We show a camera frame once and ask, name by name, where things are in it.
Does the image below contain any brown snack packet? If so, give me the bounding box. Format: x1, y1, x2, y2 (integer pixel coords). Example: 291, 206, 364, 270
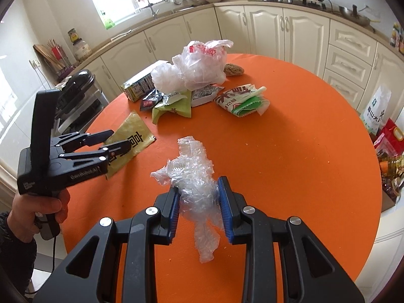
223, 63, 246, 77

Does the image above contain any clear plastic wrap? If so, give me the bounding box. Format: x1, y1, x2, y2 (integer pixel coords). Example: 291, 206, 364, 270
150, 136, 225, 264

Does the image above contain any person's left forearm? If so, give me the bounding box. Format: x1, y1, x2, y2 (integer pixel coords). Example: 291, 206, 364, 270
0, 211, 38, 295

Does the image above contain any wooden cutting board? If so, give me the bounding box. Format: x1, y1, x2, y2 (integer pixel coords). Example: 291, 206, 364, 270
33, 43, 60, 70

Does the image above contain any glass jar with lid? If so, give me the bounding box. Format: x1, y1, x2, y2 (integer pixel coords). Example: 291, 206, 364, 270
72, 39, 93, 61

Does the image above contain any yellow oil bottle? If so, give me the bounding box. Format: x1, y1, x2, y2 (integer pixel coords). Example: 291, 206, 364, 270
379, 156, 404, 181

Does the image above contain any brown cardboard box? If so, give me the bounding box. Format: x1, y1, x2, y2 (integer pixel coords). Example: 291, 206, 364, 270
380, 177, 404, 213

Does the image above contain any beige kitchen countertop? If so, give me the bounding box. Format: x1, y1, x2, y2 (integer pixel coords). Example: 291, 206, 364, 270
72, 0, 404, 58

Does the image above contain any red chopstick holder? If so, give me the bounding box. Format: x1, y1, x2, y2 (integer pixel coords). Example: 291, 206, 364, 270
47, 39, 68, 69

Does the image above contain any printed carton box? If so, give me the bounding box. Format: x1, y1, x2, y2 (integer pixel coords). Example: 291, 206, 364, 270
121, 60, 169, 102

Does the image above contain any white black printed sachet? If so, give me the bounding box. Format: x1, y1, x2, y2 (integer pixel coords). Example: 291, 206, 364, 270
190, 84, 225, 108

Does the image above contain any person's left hand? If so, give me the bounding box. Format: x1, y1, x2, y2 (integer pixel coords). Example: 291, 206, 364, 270
8, 189, 70, 232

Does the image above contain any crumpled translucent plastic bag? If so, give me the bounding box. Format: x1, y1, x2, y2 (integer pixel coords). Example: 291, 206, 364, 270
151, 63, 190, 93

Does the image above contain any metal sink faucet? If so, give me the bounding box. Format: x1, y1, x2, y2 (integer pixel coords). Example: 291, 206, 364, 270
138, 0, 159, 18

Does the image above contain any metal chair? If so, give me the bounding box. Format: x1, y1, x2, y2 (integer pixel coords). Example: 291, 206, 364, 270
54, 69, 109, 136

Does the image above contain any group of condiment bottles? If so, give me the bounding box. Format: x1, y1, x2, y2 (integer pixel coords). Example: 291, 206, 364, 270
390, 22, 404, 54

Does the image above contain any light green wrapper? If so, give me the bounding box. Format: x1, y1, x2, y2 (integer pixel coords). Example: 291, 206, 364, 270
151, 90, 193, 125

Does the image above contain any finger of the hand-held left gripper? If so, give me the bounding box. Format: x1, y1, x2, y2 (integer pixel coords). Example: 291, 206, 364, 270
58, 139, 132, 165
54, 129, 115, 148

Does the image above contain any white plastic bag red print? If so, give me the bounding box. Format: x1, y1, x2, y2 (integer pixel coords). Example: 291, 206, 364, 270
172, 39, 234, 90

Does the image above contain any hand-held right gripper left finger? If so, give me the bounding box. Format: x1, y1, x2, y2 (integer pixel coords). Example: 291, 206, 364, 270
32, 186, 182, 303

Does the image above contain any red snack bag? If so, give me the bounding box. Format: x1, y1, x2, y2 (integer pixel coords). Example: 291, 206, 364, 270
373, 118, 404, 158

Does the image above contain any yellow-green packet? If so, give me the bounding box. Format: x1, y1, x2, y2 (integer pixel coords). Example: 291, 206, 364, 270
104, 110, 157, 180

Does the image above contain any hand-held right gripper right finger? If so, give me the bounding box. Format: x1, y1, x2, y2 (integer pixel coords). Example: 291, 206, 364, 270
218, 176, 368, 303

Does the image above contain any steel wok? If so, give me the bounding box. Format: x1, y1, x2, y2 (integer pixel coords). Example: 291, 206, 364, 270
338, 4, 381, 28

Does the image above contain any black red snack wrapper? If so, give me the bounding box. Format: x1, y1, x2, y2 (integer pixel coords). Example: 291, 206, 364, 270
140, 89, 165, 112

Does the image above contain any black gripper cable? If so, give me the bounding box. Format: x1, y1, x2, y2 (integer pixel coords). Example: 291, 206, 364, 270
23, 236, 58, 293

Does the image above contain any green and white snack wrapper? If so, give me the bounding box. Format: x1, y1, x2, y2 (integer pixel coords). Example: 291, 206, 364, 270
214, 83, 264, 114

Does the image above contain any white rice bag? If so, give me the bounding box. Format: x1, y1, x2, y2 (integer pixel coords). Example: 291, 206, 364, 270
360, 85, 392, 135

